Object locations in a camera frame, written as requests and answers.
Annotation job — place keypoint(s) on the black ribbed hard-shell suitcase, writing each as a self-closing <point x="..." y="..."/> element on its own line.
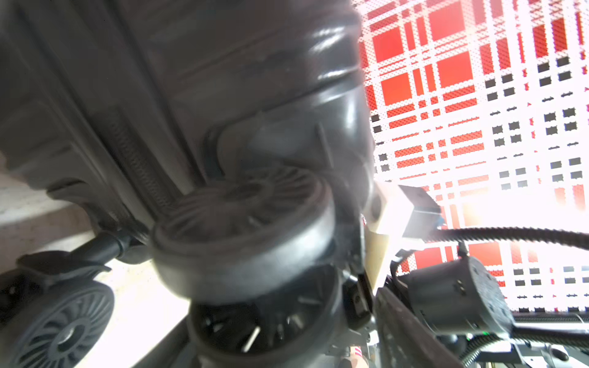
<point x="228" y="142"/>

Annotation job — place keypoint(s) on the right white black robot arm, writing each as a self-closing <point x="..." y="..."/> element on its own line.
<point x="444" y="315"/>

